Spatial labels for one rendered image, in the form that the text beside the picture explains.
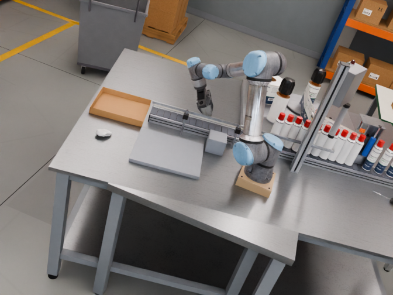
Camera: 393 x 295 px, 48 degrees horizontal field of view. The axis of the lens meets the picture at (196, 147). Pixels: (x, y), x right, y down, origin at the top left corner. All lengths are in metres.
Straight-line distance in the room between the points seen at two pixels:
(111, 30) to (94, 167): 2.41
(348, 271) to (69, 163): 1.89
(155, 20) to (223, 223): 4.13
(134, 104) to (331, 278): 1.62
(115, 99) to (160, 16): 3.21
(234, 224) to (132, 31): 2.70
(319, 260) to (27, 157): 2.19
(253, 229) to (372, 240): 0.63
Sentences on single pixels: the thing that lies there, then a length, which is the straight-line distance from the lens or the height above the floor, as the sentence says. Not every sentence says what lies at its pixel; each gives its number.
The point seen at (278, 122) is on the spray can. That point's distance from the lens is 2.52.
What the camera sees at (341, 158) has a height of 0.92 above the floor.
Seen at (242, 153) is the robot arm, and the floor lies 1.07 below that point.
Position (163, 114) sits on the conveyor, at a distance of 2.54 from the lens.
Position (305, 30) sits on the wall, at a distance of 6.96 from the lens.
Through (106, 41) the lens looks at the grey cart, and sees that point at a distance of 4.42.
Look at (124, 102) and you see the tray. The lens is 2.67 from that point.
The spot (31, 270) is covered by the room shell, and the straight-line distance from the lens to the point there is 2.76.
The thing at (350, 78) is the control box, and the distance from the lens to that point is 2.28.
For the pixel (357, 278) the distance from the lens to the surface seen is 3.09.
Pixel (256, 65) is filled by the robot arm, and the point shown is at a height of 1.45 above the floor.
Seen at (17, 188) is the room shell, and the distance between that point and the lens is 3.24.
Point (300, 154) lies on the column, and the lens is 2.47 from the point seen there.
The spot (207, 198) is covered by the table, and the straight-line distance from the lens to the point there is 2.12.
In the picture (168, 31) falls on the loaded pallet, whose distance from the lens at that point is 5.81.
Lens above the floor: 2.17
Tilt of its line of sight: 33 degrees down
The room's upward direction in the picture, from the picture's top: 18 degrees clockwise
